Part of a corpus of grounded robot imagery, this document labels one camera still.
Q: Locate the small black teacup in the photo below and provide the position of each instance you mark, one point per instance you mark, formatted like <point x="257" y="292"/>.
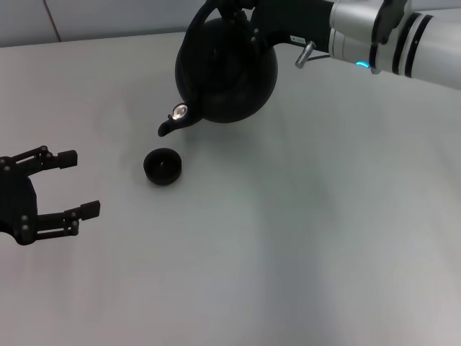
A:
<point x="163" y="167"/>

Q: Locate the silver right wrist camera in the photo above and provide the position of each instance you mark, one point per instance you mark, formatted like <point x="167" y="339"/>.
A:
<point x="356" y="12"/>

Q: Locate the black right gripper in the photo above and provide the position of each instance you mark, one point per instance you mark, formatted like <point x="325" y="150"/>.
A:
<point x="295" y="18"/>

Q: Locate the black round teapot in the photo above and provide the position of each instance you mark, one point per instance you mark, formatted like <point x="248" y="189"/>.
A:
<point x="223" y="83"/>

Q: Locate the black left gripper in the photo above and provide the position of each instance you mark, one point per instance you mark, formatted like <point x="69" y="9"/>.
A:
<point x="16" y="202"/>

